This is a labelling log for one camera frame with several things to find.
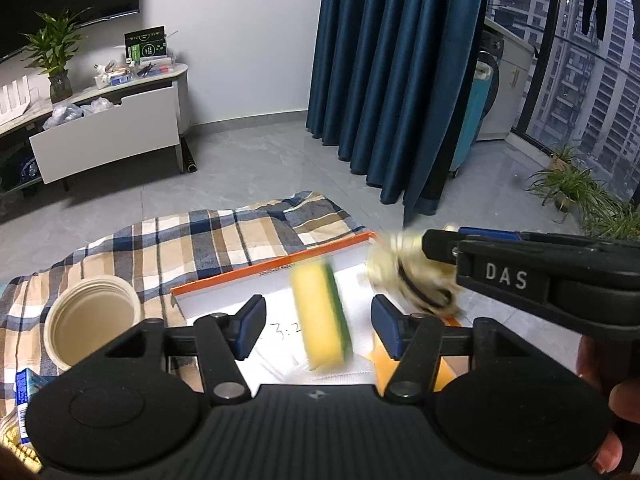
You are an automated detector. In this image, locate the yellow green sponge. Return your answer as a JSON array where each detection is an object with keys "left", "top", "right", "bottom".
[{"left": 291, "top": 258, "right": 354, "bottom": 372}]

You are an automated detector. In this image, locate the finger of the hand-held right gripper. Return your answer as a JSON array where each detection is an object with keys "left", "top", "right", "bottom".
[{"left": 421, "top": 226, "right": 640, "bottom": 265}]

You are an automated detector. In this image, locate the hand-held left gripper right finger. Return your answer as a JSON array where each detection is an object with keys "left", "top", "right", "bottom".
[{"left": 371, "top": 294, "right": 531, "bottom": 405}]

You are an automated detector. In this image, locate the clear plastic bag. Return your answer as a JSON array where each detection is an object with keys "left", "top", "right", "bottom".
[{"left": 80, "top": 97, "right": 121, "bottom": 116}]

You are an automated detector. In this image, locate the clear organizer tray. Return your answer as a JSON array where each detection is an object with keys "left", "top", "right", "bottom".
[{"left": 94, "top": 55, "right": 177, "bottom": 90}]

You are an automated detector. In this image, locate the beige cup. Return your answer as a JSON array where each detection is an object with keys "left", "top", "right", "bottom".
[{"left": 44, "top": 275, "right": 142, "bottom": 372}]

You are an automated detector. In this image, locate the bluish plastic bag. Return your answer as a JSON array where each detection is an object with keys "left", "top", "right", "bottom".
[{"left": 42, "top": 101, "right": 83, "bottom": 131}]

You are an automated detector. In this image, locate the green black box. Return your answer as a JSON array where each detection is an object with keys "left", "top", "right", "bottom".
[{"left": 124, "top": 26, "right": 168, "bottom": 63}]

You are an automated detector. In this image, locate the person's right hand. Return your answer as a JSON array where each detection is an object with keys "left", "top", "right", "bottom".
[{"left": 575, "top": 334, "right": 640, "bottom": 476}]

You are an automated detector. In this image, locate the blue curtain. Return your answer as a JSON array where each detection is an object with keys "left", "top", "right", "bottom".
[{"left": 306, "top": 0, "right": 493, "bottom": 226}]

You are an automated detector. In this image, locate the balcony potted plant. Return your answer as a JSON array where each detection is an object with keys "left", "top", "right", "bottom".
[
  {"left": 580, "top": 200, "right": 640, "bottom": 242},
  {"left": 525, "top": 142, "right": 621, "bottom": 222}
]

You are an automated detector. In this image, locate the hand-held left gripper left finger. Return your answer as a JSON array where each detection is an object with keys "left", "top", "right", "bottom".
[{"left": 107, "top": 294, "right": 267, "bottom": 407}]

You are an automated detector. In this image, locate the orange white cardboard box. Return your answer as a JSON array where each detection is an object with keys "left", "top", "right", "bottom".
[{"left": 170, "top": 231, "right": 473, "bottom": 396}]

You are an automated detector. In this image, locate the white router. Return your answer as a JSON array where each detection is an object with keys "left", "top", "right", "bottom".
[{"left": 0, "top": 74, "right": 33, "bottom": 126}]

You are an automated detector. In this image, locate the blue bag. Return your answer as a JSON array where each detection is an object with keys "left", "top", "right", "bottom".
[{"left": 19, "top": 157, "right": 41, "bottom": 189}]

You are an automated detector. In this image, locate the plaid blanket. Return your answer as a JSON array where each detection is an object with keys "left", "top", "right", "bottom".
[{"left": 0, "top": 190, "right": 378, "bottom": 461}]

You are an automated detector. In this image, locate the blue packet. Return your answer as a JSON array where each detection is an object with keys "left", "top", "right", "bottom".
[{"left": 15, "top": 367, "right": 52, "bottom": 446}]

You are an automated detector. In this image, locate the white drawer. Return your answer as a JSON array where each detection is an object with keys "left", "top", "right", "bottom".
[{"left": 29, "top": 81, "right": 182, "bottom": 185}]

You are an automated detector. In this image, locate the potted plant in dark vase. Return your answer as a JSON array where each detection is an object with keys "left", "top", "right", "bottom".
[{"left": 20, "top": 7, "right": 93, "bottom": 103}]

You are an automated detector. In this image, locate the white washing machine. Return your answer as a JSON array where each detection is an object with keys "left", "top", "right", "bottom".
[{"left": 475, "top": 17, "right": 536, "bottom": 142}]

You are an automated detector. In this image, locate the teal suitcase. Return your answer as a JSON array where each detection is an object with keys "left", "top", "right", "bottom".
[{"left": 447, "top": 52, "right": 501, "bottom": 178}]

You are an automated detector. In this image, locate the television stand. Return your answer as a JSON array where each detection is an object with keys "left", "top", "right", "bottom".
[{"left": 0, "top": 62, "right": 192, "bottom": 196}]

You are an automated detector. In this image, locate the balcony window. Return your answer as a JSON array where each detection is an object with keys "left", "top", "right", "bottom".
[{"left": 515, "top": 0, "right": 640, "bottom": 201}]

